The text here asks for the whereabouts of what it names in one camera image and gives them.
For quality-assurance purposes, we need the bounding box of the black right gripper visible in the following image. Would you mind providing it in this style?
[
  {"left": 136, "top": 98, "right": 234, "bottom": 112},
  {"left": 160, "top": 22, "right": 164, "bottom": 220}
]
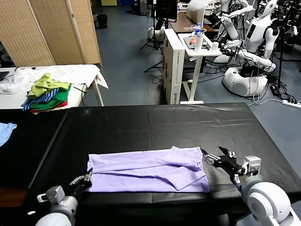
[{"left": 200, "top": 146, "right": 245, "bottom": 176}]

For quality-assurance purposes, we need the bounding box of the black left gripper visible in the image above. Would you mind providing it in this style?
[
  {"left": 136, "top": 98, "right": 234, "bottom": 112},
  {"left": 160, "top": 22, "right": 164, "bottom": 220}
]
[{"left": 69, "top": 171, "right": 93, "bottom": 201}]

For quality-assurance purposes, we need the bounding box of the light purple t-shirt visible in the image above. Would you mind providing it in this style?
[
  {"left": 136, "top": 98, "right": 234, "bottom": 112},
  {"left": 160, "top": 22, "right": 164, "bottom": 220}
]
[{"left": 84, "top": 145, "right": 211, "bottom": 194}]

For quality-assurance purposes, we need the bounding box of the small white robot base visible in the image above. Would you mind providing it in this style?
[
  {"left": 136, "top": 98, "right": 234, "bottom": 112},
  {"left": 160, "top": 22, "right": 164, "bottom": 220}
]
[{"left": 147, "top": 26, "right": 165, "bottom": 42}]

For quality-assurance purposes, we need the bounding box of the large black plastic table cover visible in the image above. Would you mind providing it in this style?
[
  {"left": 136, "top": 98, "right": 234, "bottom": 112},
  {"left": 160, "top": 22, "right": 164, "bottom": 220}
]
[{"left": 27, "top": 102, "right": 301, "bottom": 212}]

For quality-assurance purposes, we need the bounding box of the narrow black table cover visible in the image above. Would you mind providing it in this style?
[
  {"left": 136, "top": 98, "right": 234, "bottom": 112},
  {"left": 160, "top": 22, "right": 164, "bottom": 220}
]
[{"left": 0, "top": 107, "right": 70, "bottom": 189}]

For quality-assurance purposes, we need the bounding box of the red garment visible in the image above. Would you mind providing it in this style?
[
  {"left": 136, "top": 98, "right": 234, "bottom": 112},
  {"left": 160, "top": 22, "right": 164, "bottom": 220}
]
[{"left": 30, "top": 98, "right": 68, "bottom": 113}]

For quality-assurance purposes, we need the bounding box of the beige garment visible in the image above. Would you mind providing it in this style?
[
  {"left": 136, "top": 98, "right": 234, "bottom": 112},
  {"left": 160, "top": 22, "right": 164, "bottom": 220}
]
[{"left": 32, "top": 105, "right": 69, "bottom": 115}]

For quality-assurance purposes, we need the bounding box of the white side table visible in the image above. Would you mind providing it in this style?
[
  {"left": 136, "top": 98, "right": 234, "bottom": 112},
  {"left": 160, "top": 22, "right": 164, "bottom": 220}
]
[{"left": 177, "top": 32, "right": 223, "bottom": 105}]

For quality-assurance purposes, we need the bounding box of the dark green garment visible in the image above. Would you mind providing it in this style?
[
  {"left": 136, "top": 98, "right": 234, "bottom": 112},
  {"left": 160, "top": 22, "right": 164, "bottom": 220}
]
[{"left": 29, "top": 83, "right": 71, "bottom": 110}]

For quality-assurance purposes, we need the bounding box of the light blue garment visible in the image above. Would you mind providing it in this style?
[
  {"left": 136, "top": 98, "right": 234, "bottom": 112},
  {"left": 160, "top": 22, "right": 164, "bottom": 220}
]
[{"left": 0, "top": 122, "right": 18, "bottom": 148}]

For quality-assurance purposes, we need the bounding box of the blue striped garment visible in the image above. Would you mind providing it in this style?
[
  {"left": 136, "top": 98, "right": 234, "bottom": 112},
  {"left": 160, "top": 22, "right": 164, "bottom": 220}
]
[{"left": 22, "top": 88, "right": 59, "bottom": 112}]

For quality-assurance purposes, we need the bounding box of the tall white cardboard box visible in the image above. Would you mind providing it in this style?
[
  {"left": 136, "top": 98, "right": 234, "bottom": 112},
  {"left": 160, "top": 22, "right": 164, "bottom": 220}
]
[{"left": 162, "top": 28, "right": 186, "bottom": 105}]

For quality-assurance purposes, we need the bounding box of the lime green garment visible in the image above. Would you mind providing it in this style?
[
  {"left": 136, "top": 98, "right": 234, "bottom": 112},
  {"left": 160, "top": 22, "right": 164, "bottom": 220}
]
[{"left": 27, "top": 73, "right": 71, "bottom": 99}]

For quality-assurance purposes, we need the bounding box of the white draped sheet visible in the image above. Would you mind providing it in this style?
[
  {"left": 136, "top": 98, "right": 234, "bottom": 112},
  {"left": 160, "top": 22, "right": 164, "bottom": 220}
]
[{"left": 32, "top": 65, "right": 109, "bottom": 89}]

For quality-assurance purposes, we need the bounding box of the white folding table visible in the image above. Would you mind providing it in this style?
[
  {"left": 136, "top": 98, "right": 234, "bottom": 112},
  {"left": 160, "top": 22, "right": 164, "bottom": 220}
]
[{"left": 0, "top": 67, "right": 105, "bottom": 110}]

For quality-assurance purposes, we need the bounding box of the black stand pole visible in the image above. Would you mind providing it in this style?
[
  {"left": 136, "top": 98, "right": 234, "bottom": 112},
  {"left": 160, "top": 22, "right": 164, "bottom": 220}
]
[{"left": 277, "top": 25, "right": 284, "bottom": 88}]

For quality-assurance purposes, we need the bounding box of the white thermos bottle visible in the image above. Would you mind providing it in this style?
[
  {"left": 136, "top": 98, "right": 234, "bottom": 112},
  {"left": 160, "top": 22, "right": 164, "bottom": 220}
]
[{"left": 194, "top": 32, "right": 204, "bottom": 52}]

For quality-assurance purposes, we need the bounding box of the crumpled white garment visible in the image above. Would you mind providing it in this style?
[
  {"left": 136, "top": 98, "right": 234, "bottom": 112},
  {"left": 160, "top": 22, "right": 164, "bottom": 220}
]
[{"left": 0, "top": 67, "right": 36, "bottom": 95}]

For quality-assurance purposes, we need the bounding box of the white humanoid robot with base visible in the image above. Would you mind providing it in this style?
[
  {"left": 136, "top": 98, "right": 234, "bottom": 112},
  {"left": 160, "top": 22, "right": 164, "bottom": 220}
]
[{"left": 213, "top": 0, "right": 282, "bottom": 97}]

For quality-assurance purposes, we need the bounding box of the black tripod stand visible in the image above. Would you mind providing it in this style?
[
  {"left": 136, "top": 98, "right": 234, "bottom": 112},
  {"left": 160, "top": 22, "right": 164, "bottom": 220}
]
[
  {"left": 143, "top": 20, "right": 170, "bottom": 73},
  {"left": 139, "top": 0, "right": 163, "bottom": 51}
]

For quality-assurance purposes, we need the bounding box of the brown wooden desk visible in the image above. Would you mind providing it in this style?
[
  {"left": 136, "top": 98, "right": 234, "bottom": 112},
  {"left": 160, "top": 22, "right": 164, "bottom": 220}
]
[{"left": 169, "top": 11, "right": 221, "bottom": 33}]

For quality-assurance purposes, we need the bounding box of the white curved machine cover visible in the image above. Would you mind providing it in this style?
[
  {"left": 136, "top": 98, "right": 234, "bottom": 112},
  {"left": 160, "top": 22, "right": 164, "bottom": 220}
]
[{"left": 186, "top": 0, "right": 211, "bottom": 25}]

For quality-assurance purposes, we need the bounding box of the bamboo folding screen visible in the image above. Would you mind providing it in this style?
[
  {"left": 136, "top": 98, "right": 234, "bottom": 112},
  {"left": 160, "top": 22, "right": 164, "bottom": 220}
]
[{"left": 0, "top": 0, "right": 102, "bottom": 67}]

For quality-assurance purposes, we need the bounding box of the black monitor screen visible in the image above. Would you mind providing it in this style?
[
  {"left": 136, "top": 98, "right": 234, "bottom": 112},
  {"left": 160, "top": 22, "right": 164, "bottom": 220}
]
[{"left": 156, "top": 0, "right": 177, "bottom": 24}]

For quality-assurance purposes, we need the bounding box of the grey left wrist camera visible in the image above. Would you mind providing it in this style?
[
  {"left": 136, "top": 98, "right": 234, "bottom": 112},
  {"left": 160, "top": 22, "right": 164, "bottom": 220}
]
[{"left": 37, "top": 186, "right": 66, "bottom": 203}]

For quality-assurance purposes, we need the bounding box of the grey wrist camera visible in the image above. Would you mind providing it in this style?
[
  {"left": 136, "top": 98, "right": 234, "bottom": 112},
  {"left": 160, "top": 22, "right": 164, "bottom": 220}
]
[
  {"left": 37, "top": 186, "right": 66, "bottom": 203},
  {"left": 241, "top": 155, "right": 262, "bottom": 177}
]

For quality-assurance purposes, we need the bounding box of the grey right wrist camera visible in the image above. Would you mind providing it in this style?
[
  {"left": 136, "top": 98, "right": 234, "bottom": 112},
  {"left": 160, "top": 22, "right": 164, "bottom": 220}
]
[{"left": 241, "top": 155, "right": 262, "bottom": 177}]

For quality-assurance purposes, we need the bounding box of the white floor cable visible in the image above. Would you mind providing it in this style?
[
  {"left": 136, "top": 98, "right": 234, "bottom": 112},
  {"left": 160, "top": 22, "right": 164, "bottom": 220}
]
[{"left": 248, "top": 98, "right": 284, "bottom": 106}]

